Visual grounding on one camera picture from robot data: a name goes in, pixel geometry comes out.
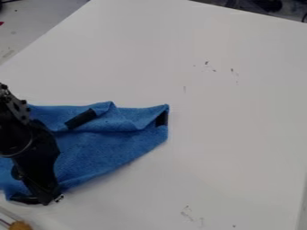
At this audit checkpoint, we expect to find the blue cloth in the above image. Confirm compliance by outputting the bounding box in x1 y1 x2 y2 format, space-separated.
0 101 171 201

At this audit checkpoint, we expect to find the yellow tool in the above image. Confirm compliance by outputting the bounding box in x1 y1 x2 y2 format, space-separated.
7 220 34 230

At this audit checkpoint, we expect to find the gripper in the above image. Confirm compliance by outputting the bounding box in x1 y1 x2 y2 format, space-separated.
0 119 66 207

